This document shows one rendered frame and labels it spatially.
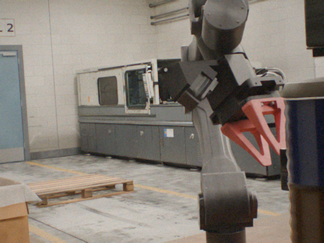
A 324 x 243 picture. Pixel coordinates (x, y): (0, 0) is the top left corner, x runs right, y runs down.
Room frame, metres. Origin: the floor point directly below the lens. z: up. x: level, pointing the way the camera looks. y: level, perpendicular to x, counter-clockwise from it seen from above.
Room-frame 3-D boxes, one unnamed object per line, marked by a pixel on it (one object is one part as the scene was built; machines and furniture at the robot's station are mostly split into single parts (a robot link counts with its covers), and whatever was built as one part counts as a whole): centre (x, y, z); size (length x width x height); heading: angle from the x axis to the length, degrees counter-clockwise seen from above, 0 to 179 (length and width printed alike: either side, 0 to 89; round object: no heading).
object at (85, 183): (7.22, 1.15, 0.07); 1.20 x 1.00 x 0.14; 124
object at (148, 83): (9.47, 0.15, 1.27); 0.23 x 0.18 x 0.38; 122
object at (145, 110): (9.89, 0.41, 1.21); 0.86 x 0.10 x 0.79; 32
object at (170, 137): (9.88, -0.20, 0.49); 5.51 x 1.02 x 0.97; 32
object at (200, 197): (0.92, -0.09, 1.00); 0.09 x 0.06 x 0.06; 90
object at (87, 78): (10.95, 0.47, 1.24); 2.95 x 0.98 x 0.90; 32
